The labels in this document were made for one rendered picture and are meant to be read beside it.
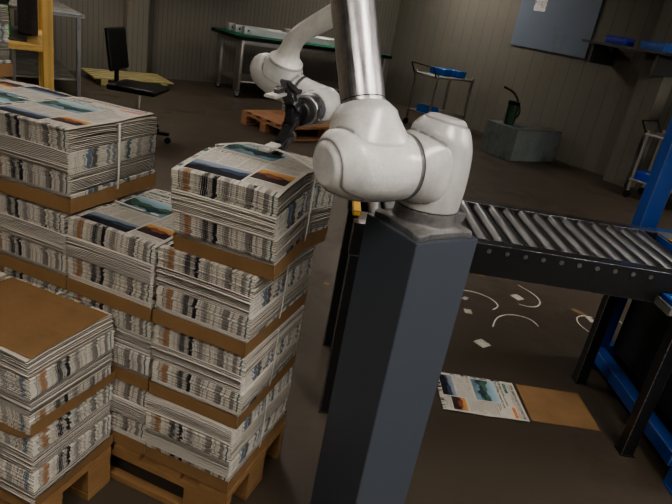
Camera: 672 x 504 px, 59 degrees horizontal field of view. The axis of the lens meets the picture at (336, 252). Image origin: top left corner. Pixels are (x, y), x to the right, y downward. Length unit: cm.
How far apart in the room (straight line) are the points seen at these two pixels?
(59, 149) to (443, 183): 98
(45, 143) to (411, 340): 107
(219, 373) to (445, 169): 79
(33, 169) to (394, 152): 99
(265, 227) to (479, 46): 900
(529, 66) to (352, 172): 834
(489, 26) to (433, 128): 880
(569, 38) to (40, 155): 804
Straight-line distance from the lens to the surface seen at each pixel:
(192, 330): 160
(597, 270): 226
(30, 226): 185
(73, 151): 170
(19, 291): 185
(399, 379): 155
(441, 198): 139
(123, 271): 167
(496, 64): 991
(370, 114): 126
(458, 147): 137
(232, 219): 141
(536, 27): 950
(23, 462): 177
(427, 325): 151
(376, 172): 123
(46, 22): 558
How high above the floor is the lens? 146
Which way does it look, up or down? 22 degrees down
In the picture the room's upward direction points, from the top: 10 degrees clockwise
